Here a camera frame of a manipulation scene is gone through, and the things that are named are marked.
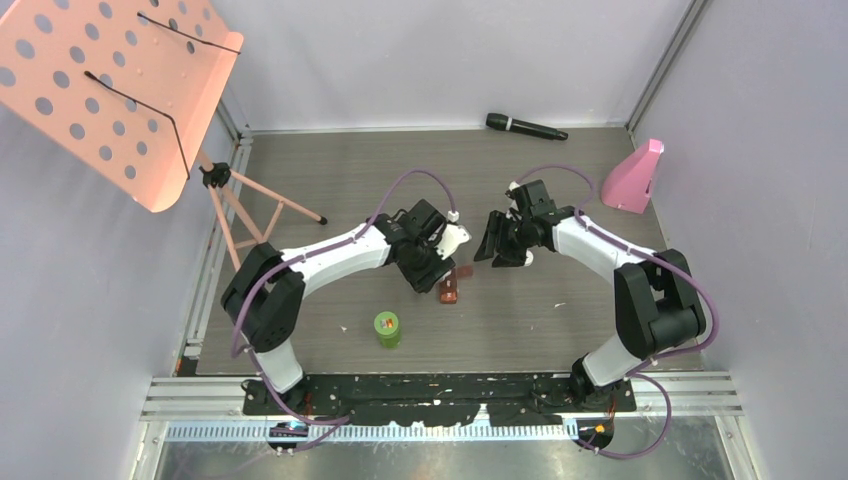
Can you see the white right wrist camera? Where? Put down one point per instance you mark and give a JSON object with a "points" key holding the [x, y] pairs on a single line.
{"points": [[514, 211]]}

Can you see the black microphone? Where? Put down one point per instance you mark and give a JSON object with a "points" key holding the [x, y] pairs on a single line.
{"points": [[502, 122]]}

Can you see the pink wedge object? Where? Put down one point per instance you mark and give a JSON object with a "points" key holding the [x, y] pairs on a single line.
{"points": [[629, 185]]}

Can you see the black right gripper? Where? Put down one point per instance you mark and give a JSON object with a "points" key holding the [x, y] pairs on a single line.
{"points": [[497, 226]]}

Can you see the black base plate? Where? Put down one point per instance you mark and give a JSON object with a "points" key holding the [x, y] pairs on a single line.
{"points": [[436, 400]]}

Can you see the brown translucent pill container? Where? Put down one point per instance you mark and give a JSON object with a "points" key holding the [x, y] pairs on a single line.
{"points": [[449, 286]]}

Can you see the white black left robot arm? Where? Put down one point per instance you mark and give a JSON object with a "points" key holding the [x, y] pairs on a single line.
{"points": [[265, 297]]}

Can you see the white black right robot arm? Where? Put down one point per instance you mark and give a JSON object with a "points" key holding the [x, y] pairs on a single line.
{"points": [[655, 308]]}

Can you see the green black pill bottle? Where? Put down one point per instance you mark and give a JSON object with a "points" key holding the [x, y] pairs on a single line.
{"points": [[388, 330]]}

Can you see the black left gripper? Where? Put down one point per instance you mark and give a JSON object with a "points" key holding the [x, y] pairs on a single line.
{"points": [[422, 281]]}

